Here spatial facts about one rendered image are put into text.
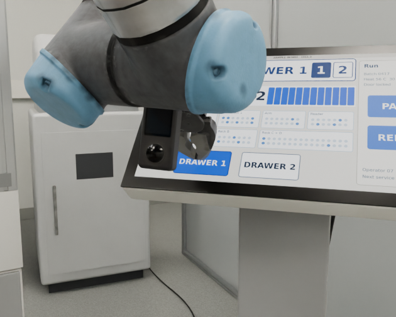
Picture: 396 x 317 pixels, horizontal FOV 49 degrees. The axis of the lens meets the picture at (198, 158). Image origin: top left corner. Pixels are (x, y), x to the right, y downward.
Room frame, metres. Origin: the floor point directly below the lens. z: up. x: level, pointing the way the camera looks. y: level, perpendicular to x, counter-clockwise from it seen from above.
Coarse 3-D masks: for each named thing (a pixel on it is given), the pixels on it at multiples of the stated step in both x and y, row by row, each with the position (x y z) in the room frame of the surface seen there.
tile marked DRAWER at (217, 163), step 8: (216, 152) 0.72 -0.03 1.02; (224, 152) 0.71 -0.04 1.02; (232, 152) 0.71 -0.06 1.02; (184, 160) 0.72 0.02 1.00; (192, 160) 0.72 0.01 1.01; (200, 160) 0.71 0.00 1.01; (208, 160) 0.71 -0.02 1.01; (216, 160) 0.71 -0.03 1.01; (224, 160) 0.70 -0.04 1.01; (176, 168) 0.71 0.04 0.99; (184, 168) 0.71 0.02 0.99; (192, 168) 0.71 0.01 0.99; (200, 168) 0.70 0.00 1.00; (208, 168) 0.70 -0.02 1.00; (216, 168) 0.70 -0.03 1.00; (224, 168) 0.69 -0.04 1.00; (224, 176) 0.68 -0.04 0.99
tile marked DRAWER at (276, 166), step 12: (252, 156) 0.70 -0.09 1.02; (264, 156) 0.69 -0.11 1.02; (276, 156) 0.69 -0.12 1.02; (288, 156) 0.68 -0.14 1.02; (300, 156) 0.67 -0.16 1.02; (240, 168) 0.69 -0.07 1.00; (252, 168) 0.68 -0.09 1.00; (264, 168) 0.68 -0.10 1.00; (276, 168) 0.67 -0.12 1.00; (288, 168) 0.67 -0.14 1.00; (288, 180) 0.65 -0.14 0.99
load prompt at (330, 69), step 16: (272, 64) 0.81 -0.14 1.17; (288, 64) 0.80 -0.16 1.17; (304, 64) 0.79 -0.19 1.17; (320, 64) 0.79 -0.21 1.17; (336, 64) 0.78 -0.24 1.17; (352, 64) 0.77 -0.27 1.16; (272, 80) 0.79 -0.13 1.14; (288, 80) 0.78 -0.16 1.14; (304, 80) 0.77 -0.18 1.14; (320, 80) 0.76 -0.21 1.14; (336, 80) 0.76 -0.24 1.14; (352, 80) 0.75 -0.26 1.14
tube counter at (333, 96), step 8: (264, 88) 0.78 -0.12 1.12; (272, 88) 0.78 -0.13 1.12; (280, 88) 0.77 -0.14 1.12; (288, 88) 0.77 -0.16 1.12; (296, 88) 0.76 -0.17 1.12; (304, 88) 0.76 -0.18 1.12; (312, 88) 0.76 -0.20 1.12; (320, 88) 0.75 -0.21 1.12; (328, 88) 0.75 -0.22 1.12; (336, 88) 0.74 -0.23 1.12; (344, 88) 0.74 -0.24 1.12; (352, 88) 0.74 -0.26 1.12; (256, 96) 0.77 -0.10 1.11; (264, 96) 0.77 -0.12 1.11; (272, 96) 0.76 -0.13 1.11; (280, 96) 0.76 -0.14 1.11; (288, 96) 0.76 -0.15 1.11; (296, 96) 0.75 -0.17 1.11; (304, 96) 0.75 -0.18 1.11; (312, 96) 0.74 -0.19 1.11; (320, 96) 0.74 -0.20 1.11; (328, 96) 0.74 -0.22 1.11; (336, 96) 0.73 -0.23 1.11; (344, 96) 0.73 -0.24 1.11; (352, 96) 0.73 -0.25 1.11; (256, 104) 0.76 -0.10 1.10; (264, 104) 0.76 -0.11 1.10; (272, 104) 0.75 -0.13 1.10; (280, 104) 0.75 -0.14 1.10; (288, 104) 0.75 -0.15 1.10; (296, 104) 0.74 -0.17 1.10; (304, 104) 0.74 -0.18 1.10; (312, 104) 0.73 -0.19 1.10; (320, 104) 0.73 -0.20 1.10; (328, 104) 0.73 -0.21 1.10; (336, 104) 0.72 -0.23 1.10; (344, 104) 0.72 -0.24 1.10; (352, 104) 0.72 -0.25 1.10
